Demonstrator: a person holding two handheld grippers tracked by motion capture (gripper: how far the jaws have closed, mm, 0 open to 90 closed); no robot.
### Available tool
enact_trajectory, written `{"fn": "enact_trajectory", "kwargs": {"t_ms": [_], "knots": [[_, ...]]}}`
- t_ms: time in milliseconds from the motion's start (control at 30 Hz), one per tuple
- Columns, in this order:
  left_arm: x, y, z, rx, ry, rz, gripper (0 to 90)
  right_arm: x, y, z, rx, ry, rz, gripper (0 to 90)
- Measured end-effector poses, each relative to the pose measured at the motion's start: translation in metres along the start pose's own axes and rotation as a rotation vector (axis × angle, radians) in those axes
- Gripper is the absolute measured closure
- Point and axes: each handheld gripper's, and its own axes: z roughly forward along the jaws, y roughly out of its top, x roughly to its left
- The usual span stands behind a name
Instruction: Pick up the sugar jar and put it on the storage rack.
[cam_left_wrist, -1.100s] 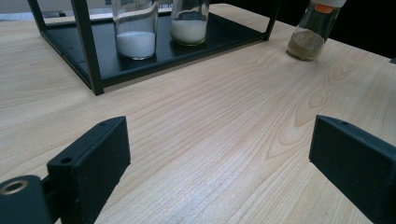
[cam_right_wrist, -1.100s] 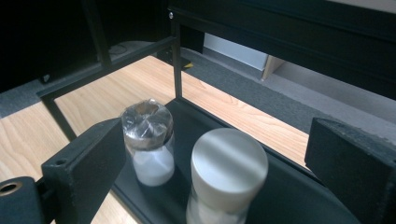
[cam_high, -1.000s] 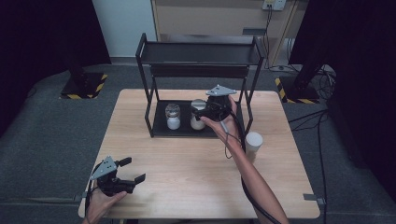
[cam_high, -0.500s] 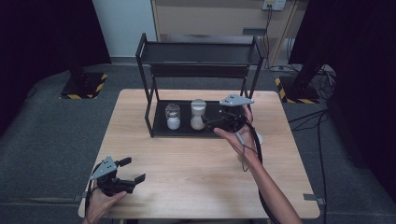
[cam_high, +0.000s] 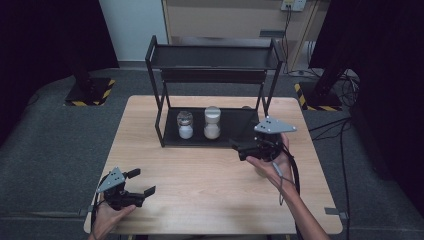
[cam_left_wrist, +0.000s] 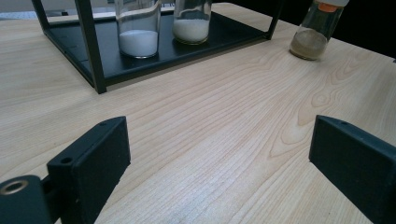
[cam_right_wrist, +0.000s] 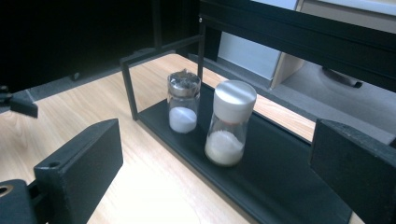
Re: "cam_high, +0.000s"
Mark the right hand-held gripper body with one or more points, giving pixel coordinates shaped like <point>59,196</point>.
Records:
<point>266,140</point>

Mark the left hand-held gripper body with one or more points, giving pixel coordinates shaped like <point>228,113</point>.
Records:
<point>116,193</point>

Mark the black metal two-tier rack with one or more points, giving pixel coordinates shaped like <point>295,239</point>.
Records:
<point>233,128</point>

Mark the silver lid seasoning jar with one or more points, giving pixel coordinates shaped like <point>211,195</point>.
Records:
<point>185,128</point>

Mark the person's left hand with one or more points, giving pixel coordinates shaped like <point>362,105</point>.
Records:
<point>106,220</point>

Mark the person's right hand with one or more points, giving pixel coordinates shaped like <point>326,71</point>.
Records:
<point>276,170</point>

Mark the small dark round object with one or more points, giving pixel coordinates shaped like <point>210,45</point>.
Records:
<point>246,107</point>

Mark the black stand with striped base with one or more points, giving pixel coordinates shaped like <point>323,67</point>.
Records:
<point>88,93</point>
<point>320,96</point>

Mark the black curtain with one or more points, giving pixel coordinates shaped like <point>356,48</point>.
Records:
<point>383,66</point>
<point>40,50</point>

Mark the grey table bracket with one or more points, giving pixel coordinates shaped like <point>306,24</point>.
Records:
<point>86,211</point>
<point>335,211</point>

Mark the white wall outlet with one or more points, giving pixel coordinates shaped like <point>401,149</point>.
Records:
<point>293,4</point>

